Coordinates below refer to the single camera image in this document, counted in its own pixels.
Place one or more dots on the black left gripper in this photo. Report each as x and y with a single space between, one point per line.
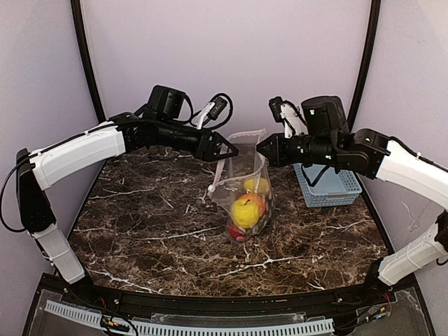
204 145

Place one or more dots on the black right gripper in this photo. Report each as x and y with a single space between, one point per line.
282 150

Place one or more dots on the white zipper slider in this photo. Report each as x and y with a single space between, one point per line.
210 190

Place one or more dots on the clear zip top bag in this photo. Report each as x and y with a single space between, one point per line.
242 186

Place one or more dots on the orange fruit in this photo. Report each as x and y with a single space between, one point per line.
260 202

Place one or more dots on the red apple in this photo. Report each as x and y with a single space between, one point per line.
235 233

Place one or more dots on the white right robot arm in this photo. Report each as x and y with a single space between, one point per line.
406 187

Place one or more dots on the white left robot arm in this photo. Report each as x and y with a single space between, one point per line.
45 177

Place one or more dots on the light blue perforated basket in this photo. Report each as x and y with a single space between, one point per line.
321 186

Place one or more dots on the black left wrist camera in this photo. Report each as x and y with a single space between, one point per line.
211 112

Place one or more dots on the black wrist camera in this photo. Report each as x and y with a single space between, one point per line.
211 112
288 114

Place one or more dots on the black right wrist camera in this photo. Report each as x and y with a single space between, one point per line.
288 114

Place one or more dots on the black frame post right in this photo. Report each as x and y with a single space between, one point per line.
365 61

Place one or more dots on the black frame post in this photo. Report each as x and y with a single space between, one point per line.
84 52
365 61

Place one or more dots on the light blue cable duct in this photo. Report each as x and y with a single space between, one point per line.
170 324

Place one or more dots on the black front rail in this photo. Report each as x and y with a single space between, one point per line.
340 303

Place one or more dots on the black frame post left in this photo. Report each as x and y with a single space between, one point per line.
84 52

